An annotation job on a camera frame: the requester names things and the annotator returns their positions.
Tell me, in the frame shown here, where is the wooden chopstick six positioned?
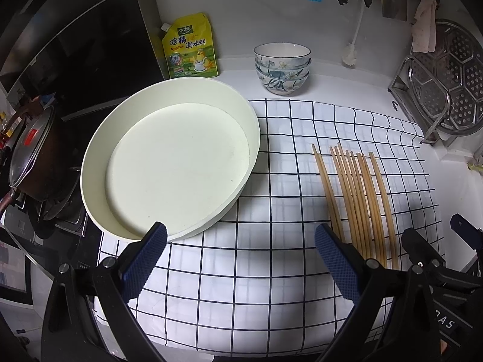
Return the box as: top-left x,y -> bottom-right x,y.
357,153 -> 387,266

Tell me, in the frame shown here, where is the wooden chopstick four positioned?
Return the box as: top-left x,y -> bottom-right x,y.
345,151 -> 376,259

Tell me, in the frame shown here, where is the wooden chopstick seven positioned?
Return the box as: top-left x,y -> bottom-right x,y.
369,152 -> 399,270

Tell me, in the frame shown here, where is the wooden chopstick two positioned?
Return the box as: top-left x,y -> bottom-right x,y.
330,147 -> 365,256

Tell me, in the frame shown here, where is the wooden chopstick three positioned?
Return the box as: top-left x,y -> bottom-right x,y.
337,143 -> 373,258

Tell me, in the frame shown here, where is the wooden chopstick one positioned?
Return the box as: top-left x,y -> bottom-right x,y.
312,145 -> 345,242

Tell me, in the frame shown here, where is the black white grid cloth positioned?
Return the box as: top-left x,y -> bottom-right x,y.
94,98 -> 446,351

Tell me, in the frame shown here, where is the dark cooking pot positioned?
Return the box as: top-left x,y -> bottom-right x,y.
1,109 -> 79,219

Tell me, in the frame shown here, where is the white round tray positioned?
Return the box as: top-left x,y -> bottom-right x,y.
80,78 -> 260,241

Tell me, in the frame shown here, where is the steel steamer plate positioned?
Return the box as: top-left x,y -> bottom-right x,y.
411,20 -> 482,133

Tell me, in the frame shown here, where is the glass pot lid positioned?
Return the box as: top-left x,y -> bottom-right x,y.
9,106 -> 55,187

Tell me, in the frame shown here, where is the steel dish rack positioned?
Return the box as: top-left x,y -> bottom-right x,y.
388,55 -> 477,145

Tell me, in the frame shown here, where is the bottom floral ceramic bowl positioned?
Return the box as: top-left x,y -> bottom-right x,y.
256,69 -> 309,96

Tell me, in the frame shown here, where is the pink hanging cloth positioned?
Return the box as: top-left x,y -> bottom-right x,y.
412,0 -> 437,53

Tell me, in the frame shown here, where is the top floral ceramic bowl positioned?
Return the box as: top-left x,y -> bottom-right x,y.
254,42 -> 311,69

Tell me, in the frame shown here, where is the yellow seasoning pouch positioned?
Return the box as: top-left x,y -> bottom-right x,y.
161,12 -> 219,78

